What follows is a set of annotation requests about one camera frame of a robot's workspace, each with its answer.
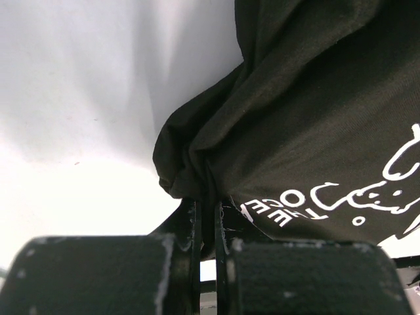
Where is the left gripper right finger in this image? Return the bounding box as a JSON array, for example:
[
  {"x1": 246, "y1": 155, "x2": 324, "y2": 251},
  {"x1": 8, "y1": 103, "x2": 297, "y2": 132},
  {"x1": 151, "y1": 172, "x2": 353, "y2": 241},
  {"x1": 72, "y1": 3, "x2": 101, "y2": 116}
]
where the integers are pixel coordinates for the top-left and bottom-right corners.
[{"x1": 215, "y1": 199, "x2": 272, "y2": 314}]

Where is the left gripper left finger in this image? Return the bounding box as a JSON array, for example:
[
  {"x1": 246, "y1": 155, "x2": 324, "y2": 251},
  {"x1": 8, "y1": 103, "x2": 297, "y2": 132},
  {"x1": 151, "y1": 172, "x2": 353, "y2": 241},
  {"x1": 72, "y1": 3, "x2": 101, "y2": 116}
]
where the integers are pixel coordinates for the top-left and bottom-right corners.
[{"x1": 150, "y1": 198, "x2": 201, "y2": 314}]

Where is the black printed t shirt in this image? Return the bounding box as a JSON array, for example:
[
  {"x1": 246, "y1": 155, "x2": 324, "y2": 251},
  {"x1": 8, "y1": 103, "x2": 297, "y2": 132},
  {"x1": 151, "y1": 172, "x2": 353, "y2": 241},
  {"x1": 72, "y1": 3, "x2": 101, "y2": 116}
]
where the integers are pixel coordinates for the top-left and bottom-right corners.
[{"x1": 153, "y1": 1, "x2": 419, "y2": 260}]

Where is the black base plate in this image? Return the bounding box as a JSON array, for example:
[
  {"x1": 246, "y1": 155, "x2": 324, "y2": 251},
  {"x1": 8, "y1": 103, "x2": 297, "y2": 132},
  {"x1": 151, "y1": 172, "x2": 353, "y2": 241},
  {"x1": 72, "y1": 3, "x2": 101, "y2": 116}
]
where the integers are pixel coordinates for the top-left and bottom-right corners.
[{"x1": 198, "y1": 254, "x2": 420, "y2": 309}]

